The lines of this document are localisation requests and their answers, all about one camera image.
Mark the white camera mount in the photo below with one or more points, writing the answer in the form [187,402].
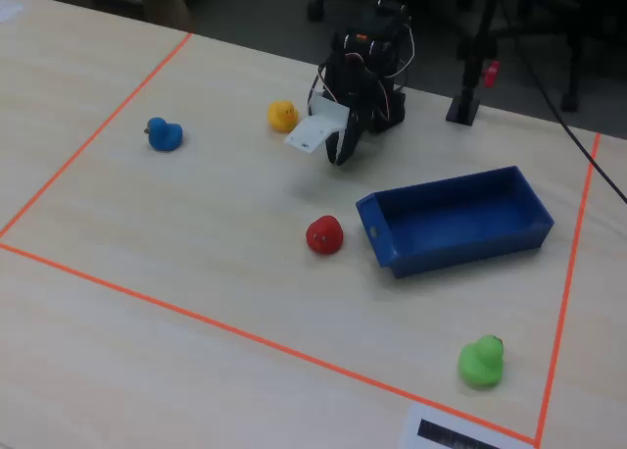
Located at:
[313,130]

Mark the green rubber duck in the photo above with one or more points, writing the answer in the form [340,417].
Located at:
[480,363]

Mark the black office chair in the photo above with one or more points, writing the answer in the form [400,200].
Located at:
[323,3]
[570,96]

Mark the blue rubber duck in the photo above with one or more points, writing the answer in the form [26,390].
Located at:
[164,135]

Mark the red rubber duck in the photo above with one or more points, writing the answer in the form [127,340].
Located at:
[324,235]

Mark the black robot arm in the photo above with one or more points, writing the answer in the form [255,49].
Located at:
[387,111]

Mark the black camera stand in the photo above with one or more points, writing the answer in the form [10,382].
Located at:
[463,108]

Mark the white paper with black bar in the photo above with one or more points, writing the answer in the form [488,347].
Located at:
[411,427]

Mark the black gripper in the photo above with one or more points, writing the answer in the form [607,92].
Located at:
[351,131]

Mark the yellow rubber duck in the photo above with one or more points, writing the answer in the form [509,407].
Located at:
[280,118]

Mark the blue plastic box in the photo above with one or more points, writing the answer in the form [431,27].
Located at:
[392,258]

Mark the long orange tape line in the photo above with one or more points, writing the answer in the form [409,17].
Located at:
[245,332]

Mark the red clamp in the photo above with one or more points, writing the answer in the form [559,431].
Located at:
[491,74]

